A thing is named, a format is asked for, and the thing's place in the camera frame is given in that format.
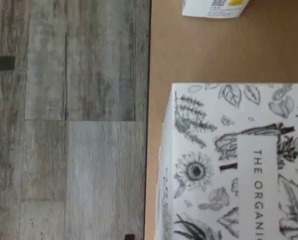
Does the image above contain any white box with yellow strip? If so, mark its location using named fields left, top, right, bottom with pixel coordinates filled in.
left=154, top=82, right=298, bottom=240

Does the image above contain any brown wooden shelf board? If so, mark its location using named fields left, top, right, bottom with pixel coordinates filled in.
left=144, top=0, right=298, bottom=240

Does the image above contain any long black floor tape strip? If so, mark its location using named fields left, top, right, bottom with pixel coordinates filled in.
left=0, top=55, right=16, bottom=71

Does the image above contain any yellow granola cereal box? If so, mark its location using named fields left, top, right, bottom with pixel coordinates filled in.
left=182, top=0, right=251, bottom=19

